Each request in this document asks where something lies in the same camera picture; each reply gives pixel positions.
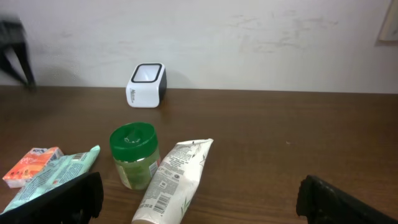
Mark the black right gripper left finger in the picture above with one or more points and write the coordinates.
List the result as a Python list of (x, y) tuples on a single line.
[(76, 201)]

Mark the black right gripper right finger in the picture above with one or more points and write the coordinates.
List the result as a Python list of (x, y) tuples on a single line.
[(321, 202)]

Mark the teal snack packet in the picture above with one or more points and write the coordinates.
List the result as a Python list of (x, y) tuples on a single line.
[(54, 174)]

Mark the orange tissue pack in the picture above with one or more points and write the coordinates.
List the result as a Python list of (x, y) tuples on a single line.
[(30, 165)]

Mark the green lid jar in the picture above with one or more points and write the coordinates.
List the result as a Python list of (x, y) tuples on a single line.
[(135, 150)]

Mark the white cream tube gold cap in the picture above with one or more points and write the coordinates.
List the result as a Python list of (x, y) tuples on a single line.
[(174, 184)]

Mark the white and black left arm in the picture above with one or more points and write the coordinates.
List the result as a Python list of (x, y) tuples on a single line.
[(13, 38)]

